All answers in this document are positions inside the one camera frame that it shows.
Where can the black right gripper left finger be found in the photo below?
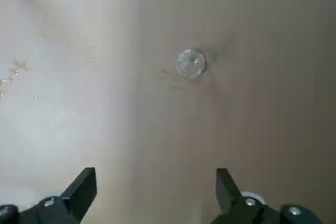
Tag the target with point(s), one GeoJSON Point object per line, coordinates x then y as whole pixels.
{"type": "Point", "coordinates": [76, 195]}

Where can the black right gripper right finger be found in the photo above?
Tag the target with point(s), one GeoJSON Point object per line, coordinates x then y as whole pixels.
{"type": "Point", "coordinates": [228, 197]}

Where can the clear glass conical flask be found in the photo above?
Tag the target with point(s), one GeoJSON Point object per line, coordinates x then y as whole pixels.
{"type": "Point", "coordinates": [191, 62]}

